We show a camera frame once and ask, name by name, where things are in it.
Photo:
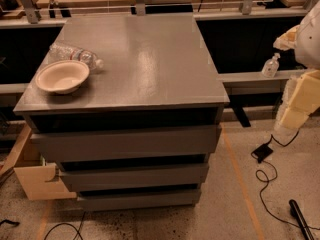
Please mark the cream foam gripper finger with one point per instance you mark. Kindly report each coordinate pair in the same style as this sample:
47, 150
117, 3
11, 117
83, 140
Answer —
301, 98
287, 40

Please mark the grey top drawer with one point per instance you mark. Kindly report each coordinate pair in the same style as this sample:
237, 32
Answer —
107, 145

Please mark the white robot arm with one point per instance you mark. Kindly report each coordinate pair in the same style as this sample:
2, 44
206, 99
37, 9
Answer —
307, 50

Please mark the grey bottom drawer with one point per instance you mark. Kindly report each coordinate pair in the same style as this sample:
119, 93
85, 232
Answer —
140, 200

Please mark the grey drawer cabinet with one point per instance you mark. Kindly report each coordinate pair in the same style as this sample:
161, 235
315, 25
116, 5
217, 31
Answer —
157, 73

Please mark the hand sanitizer pump bottle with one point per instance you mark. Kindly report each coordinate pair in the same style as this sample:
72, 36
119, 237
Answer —
271, 66

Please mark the black power adapter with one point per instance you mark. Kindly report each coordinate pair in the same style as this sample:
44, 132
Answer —
262, 152

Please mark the black tube on floor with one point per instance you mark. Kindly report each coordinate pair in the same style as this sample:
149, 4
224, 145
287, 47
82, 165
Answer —
297, 214

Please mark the white paper bowl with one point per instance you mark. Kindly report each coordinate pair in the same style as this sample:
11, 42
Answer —
62, 77

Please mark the clear plastic water bottle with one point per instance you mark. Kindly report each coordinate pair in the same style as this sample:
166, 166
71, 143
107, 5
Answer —
60, 51

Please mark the light wooden board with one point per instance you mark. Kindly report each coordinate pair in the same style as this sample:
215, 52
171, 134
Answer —
38, 178

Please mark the grey metal rail shelf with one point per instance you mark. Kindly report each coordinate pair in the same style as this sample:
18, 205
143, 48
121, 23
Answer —
256, 83

